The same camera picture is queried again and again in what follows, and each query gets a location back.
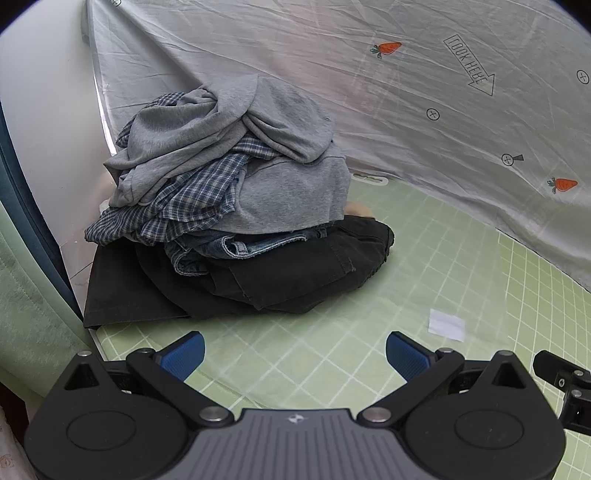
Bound white carrot print curtain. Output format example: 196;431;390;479
85;0;591;294

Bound black pants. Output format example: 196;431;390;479
83;216;395;329

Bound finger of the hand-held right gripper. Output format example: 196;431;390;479
533;351;591;432

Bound blue plaid shirt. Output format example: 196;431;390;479
84;91;282;246

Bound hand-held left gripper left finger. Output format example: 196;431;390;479
62;331;236;428

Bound tan soft object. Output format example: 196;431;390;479
346;200;376;220

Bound grey jersey shorts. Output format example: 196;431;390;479
104;74;335;208

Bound dark teal curtain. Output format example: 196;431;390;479
0;104;84;319

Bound grey sweatshirt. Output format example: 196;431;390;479
226;141;350;236

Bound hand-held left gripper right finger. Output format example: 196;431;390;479
358;331;532;428

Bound pale printed cloth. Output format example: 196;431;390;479
0;406;28;480

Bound pale green quilted cloth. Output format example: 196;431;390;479
0;203;100;398

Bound white paper patch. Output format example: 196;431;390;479
428;309;466;342

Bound blue denim jeans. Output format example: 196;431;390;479
164;220;335;278

